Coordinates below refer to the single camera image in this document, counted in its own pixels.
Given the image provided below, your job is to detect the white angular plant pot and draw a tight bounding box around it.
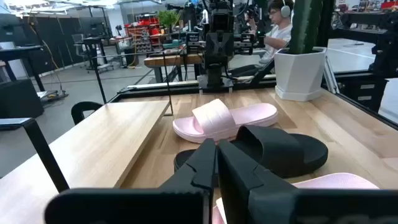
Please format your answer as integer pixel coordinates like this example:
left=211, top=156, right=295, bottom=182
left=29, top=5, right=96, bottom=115
left=274, top=46, right=327, bottom=103

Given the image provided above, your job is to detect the black foam slide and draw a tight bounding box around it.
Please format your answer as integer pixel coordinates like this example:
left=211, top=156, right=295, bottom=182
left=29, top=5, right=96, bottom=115
left=173, top=124, right=329, bottom=180

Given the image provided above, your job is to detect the black box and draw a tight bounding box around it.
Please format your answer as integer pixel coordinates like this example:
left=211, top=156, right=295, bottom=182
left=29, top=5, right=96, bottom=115
left=0, top=78, right=44, bottom=119

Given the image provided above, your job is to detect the black drawer cabinet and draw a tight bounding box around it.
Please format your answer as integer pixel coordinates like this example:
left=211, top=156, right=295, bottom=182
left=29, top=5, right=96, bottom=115
left=337, top=76, right=389, bottom=113

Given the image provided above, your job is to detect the green cactus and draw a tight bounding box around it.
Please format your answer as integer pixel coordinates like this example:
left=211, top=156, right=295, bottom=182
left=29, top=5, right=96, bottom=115
left=287, top=0, right=325, bottom=55

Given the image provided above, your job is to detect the black desk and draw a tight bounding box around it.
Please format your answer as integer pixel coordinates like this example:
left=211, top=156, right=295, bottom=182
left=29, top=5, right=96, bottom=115
left=0, top=45, right=47, bottom=93

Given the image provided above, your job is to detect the pink foam slide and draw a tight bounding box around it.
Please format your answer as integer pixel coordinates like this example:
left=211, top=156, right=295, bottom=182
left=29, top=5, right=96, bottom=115
left=172, top=98, right=279, bottom=144
left=212, top=172, right=380, bottom=224

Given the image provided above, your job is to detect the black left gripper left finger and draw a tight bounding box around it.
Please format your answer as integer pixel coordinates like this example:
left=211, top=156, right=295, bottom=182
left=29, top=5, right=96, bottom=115
left=158, top=138, right=218, bottom=224

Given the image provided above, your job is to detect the wooden shelf with black frame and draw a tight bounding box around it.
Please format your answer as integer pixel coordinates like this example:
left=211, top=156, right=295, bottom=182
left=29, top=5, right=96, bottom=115
left=0, top=51, right=175, bottom=224

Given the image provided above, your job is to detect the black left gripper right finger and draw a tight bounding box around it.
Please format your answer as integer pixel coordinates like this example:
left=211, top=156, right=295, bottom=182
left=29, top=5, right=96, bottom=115
left=217, top=139, right=300, bottom=224

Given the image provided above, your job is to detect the person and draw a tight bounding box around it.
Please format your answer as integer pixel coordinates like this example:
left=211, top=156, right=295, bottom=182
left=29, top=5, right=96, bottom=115
left=247, top=0, right=295, bottom=65

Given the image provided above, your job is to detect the green leafy plant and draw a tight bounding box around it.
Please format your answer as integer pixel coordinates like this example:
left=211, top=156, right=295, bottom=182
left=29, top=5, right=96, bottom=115
left=157, top=10, right=180, bottom=32

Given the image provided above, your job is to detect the wooden workbench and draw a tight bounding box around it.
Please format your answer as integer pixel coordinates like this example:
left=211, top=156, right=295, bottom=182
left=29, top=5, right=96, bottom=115
left=143, top=53, right=205, bottom=83

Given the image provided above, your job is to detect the red storage rack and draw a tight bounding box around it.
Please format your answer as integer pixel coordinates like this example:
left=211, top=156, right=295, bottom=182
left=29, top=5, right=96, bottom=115
left=124, top=16, right=161, bottom=54

